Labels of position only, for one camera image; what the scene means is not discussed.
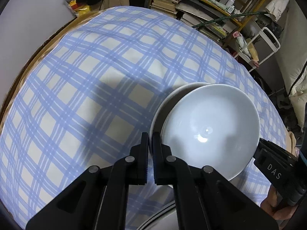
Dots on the right hand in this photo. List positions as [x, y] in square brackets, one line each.
[269, 205]

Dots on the blue white plaid tablecloth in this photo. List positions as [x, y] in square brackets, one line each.
[93, 95]

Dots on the white utility cart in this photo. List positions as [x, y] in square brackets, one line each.
[257, 50]

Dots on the large white bowl red mark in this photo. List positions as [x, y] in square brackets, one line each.
[166, 218]

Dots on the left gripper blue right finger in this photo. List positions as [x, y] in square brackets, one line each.
[160, 152]

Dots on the stack of books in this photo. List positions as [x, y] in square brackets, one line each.
[167, 7]

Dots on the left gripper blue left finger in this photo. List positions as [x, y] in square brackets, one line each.
[139, 169]

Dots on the yellow snack bag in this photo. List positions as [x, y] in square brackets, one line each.
[79, 8]

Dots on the white plate red seal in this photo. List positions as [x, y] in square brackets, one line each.
[168, 104]

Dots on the wooden bookshelf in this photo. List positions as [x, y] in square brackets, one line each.
[193, 12]

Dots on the green pole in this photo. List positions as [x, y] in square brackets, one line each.
[229, 17]

